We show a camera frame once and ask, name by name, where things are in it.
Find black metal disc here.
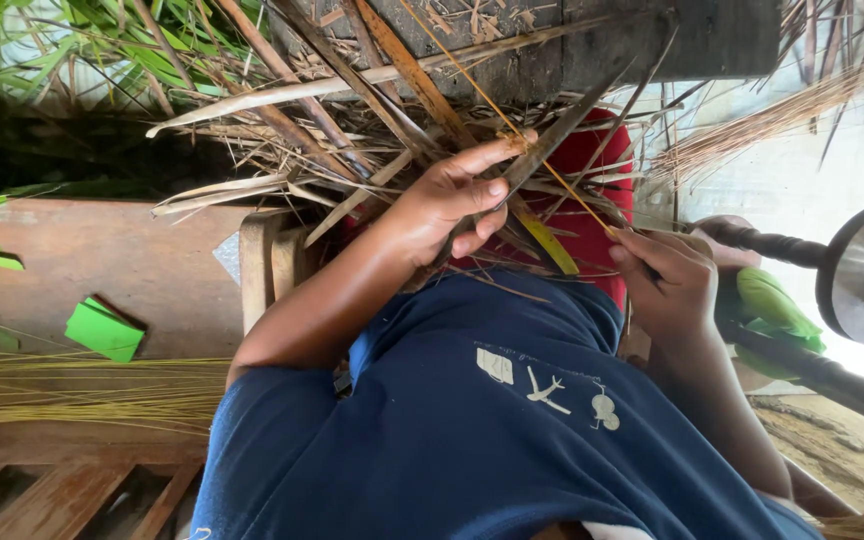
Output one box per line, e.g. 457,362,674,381
814,198,864,348

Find wooden slatted frame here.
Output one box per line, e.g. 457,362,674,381
0,442,208,540

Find person's left hand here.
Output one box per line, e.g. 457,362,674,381
383,131,540,269

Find heap of dry leaf strips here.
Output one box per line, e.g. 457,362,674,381
145,0,688,301

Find person's navy blue shirt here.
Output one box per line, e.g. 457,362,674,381
190,270,827,540

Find bundle of brown midribs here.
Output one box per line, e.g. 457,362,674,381
649,52,864,181

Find small wooden stool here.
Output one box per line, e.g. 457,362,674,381
239,208,328,339

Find grey concrete block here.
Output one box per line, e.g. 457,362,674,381
267,0,782,106

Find person's red trousers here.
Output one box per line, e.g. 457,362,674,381
342,108,636,312

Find yellow green leaf strip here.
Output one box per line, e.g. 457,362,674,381
514,206,581,277

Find bundle of yellow midribs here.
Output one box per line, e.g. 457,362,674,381
0,352,232,436

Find thin yellow leaf midrib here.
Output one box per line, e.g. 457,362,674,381
400,0,618,238

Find green cloth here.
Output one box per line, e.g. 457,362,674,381
732,266,828,380

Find thin black turned rod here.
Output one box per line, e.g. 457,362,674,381
690,221,831,270

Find brown wooden board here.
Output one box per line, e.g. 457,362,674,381
0,196,272,361

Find person's right hand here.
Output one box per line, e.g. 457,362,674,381
608,228,720,343

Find long dark knife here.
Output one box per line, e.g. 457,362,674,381
400,71,632,294

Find thick black rod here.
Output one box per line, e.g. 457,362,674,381
717,300,864,440

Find green palm leaves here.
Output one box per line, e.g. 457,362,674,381
0,0,268,121

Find green folded card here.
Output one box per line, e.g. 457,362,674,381
64,296,147,365

